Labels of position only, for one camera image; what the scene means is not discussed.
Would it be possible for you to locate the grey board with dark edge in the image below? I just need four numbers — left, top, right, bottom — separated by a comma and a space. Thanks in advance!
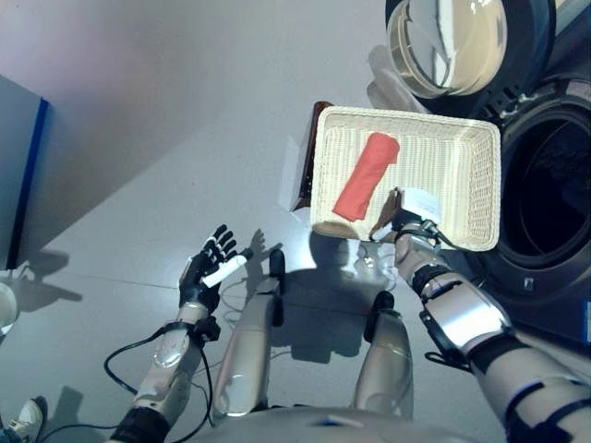
0, 73, 50, 271

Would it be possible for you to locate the left silver robot leg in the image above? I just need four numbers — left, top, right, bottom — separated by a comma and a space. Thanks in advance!
211, 248, 287, 419

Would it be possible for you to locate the round glass washer door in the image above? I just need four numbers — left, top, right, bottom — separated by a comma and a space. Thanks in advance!
384, 0, 555, 101

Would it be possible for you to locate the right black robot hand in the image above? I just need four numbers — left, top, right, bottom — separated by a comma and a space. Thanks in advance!
368, 186, 442, 244

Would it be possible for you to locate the white wicker basket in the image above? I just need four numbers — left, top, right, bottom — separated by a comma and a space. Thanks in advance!
308, 104, 502, 253

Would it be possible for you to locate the dark brown wooden stool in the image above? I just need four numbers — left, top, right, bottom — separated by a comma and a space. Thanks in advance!
288, 101, 336, 213

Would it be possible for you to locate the silver robot leg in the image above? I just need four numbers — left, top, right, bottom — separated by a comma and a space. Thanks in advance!
353, 290, 415, 419
211, 248, 287, 419

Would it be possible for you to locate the silver robot torso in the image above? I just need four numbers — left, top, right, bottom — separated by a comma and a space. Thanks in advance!
188, 405, 509, 443

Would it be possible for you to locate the right silver robot leg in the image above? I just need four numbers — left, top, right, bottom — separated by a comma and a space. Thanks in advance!
353, 290, 415, 419

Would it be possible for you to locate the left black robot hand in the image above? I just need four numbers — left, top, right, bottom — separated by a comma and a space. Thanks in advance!
178, 224, 255, 313

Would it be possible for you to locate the red cloth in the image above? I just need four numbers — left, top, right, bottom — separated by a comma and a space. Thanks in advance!
332, 132, 401, 222

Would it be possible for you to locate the white rounded device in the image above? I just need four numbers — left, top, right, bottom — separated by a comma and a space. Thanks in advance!
0, 281, 19, 336

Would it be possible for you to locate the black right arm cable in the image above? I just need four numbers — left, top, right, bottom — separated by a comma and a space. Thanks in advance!
417, 216, 472, 370

